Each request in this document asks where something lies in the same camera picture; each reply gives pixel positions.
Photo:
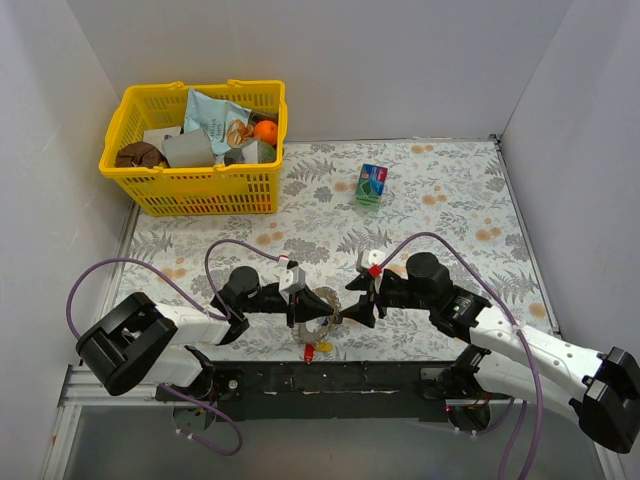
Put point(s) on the large metal key ring disc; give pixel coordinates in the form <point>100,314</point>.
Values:
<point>303,335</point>

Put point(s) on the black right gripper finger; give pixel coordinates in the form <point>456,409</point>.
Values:
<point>366,282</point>
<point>365,312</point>

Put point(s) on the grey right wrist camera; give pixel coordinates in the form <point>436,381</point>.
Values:
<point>368,258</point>

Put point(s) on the green blue sponge pack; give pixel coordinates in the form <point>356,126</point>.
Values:
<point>370,187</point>

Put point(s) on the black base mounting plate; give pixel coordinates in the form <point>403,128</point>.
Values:
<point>261,390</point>

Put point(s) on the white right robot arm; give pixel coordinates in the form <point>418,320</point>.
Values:
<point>598,391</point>

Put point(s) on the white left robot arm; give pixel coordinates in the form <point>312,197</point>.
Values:
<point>144,341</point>

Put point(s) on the orange fruit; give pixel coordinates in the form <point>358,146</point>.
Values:
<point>267,132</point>

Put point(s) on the white carton in basket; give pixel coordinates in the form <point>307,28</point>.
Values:
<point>156,137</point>

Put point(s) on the yellow plastic shopping basket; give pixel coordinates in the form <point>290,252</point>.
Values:
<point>211,190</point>

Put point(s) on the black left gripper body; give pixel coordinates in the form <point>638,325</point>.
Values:
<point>291,307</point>

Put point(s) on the grey cardboard box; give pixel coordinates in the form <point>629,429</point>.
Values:
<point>189,150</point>

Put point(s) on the light blue chips bag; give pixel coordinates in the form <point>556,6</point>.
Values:
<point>226,123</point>

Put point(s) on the yellow key tag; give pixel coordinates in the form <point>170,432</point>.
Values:
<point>324,347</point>

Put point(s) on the green avocado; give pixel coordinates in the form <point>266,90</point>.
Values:
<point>266,153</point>

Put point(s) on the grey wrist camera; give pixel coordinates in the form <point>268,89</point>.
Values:
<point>368,258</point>
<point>291,281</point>

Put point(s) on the floral patterned table mat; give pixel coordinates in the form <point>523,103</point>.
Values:
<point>450,198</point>

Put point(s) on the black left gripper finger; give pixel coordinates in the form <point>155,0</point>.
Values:
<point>306,296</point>
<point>303,313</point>

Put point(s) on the red key tag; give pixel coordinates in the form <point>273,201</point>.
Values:
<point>309,353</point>

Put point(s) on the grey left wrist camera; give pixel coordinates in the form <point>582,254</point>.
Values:
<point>291,281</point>

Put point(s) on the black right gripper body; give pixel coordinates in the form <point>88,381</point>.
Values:
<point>376,301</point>

